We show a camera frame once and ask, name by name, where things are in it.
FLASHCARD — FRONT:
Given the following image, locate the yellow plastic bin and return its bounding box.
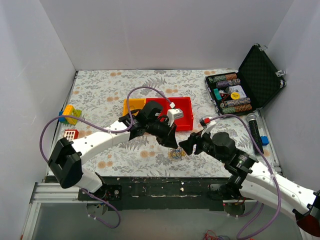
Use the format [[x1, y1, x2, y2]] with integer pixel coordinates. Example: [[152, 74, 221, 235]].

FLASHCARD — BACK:
[[122, 98, 146, 116]]

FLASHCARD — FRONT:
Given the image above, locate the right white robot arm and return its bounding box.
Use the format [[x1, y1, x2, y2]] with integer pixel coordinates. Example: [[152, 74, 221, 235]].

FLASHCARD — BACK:
[[179, 132, 320, 237]]

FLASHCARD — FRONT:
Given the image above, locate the yellow green blue block stack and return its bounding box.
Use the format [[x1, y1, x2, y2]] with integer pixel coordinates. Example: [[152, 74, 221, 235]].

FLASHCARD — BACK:
[[58, 104, 82, 126]]

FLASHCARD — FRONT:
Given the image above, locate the black poker chip case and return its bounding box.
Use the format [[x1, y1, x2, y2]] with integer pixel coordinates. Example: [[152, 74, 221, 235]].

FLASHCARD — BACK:
[[204, 44, 286, 116]]

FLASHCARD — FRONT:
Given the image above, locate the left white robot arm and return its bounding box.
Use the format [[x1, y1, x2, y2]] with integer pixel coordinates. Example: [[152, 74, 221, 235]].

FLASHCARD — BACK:
[[48, 101, 184, 200]]

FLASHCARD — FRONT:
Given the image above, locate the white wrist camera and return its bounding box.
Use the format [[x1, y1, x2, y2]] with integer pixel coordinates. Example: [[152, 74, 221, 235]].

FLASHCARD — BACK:
[[199, 116, 216, 136], [166, 102, 184, 127]]

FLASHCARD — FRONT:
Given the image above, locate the small blue toy block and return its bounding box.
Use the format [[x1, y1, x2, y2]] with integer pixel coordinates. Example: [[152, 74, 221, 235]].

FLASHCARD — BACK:
[[260, 135, 270, 146]]

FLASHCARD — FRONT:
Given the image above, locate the purple cable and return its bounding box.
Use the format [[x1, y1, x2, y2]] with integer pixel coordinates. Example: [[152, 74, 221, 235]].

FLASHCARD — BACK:
[[199, 114, 283, 240], [39, 86, 176, 229]]

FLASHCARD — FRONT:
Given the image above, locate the black microphone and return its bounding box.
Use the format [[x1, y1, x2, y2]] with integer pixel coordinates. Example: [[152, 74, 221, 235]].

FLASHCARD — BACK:
[[246, 113, 264, 153]]

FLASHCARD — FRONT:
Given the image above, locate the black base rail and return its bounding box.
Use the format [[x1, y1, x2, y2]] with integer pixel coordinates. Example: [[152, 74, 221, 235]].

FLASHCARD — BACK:
[[44, 175, 276, 212]]

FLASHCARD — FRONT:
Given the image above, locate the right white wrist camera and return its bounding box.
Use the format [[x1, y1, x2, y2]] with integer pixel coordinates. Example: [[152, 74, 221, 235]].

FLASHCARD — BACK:
[[199, 116, 216, 136]]

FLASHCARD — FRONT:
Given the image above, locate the red plastic bin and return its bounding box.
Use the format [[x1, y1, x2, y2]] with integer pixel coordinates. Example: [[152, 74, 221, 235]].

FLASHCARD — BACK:
[[146, 97, 170, 116], [169, 97, 194, 132]]

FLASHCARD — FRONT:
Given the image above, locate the red white window block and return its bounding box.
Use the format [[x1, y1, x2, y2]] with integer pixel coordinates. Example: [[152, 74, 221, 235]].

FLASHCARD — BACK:
[[63, 129, 79, 141]]

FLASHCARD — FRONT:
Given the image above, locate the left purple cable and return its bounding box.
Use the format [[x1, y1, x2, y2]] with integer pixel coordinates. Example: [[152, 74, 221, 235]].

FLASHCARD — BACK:
[[39, 86, 176, 229]]

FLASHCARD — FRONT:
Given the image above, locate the wire bundle on floor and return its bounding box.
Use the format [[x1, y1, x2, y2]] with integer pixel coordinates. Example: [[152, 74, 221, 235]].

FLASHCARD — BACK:
[[202, 229, 232, 240]]

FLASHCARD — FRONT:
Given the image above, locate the aluminium frame rail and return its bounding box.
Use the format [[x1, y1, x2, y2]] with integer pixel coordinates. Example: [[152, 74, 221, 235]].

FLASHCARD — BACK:
[[20, 183, 85, 240]]

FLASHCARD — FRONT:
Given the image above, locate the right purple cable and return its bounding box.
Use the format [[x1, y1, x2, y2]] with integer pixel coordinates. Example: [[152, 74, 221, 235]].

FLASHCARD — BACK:
[[199, 114, 283, 240]]

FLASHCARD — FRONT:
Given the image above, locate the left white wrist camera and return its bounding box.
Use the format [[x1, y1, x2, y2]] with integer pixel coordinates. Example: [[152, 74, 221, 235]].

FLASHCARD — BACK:
[[166, 102, 184, 127]]

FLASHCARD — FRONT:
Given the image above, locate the floral table mat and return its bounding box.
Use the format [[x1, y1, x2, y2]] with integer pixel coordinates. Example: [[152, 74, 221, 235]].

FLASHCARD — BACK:
[[47, 68, 278, 178]]

